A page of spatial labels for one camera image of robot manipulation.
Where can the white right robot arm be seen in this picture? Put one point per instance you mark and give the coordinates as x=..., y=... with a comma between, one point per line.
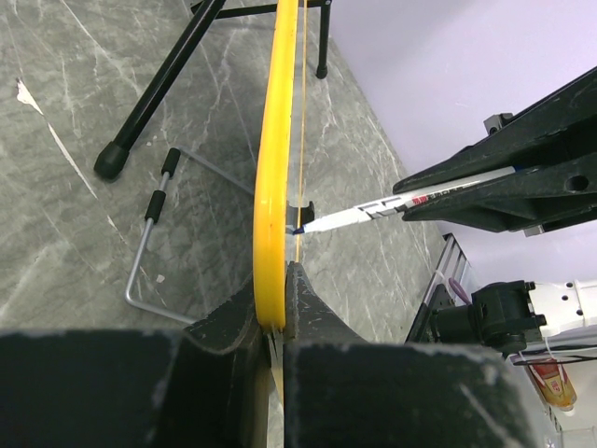
x=508, y=316

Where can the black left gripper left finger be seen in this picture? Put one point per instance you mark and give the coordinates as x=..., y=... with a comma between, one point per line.
x=206, y=385

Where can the aluminium extrusion frame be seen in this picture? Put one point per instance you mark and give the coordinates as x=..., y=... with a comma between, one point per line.
x=445, y=290

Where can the black whiteboard clip foot right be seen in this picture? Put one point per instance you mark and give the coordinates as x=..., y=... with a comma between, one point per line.
x=299, y=216

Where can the yellow framed whiteboard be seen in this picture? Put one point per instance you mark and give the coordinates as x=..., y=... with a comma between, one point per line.
x=278, y=180

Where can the white blue whiteboard marker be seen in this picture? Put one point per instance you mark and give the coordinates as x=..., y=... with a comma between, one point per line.
x=399, y=203

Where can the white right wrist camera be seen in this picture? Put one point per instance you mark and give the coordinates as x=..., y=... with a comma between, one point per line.
x=496, y=122

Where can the yellow red labelled bottle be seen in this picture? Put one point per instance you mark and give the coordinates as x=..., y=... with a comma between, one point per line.
x=553, y=383

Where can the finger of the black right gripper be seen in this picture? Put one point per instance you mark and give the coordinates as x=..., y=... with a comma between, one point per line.
x=553, y=197
x=560, y=127

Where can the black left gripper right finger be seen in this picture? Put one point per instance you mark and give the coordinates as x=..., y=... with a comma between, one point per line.
x=342, y=391

